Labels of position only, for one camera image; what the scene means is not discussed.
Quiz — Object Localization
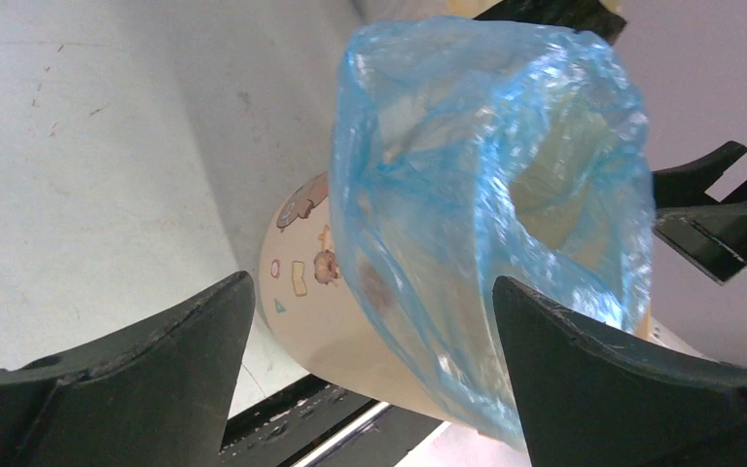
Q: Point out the black trash bag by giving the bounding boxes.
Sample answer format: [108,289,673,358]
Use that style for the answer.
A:
[475,0,627,44]

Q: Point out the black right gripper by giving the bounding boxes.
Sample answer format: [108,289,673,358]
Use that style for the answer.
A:
[653,140,747,285]

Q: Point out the cream plastic trash bin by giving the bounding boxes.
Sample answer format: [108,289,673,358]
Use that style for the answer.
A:
[257,171,703,433]

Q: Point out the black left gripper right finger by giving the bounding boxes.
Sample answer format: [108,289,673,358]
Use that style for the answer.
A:
[492,276,747,466]

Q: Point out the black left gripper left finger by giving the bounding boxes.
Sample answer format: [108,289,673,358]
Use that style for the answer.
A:
[0,271,255,466]

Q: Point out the blue plastic trash bag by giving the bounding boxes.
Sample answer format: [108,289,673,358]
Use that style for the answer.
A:
[328,17,656,448]

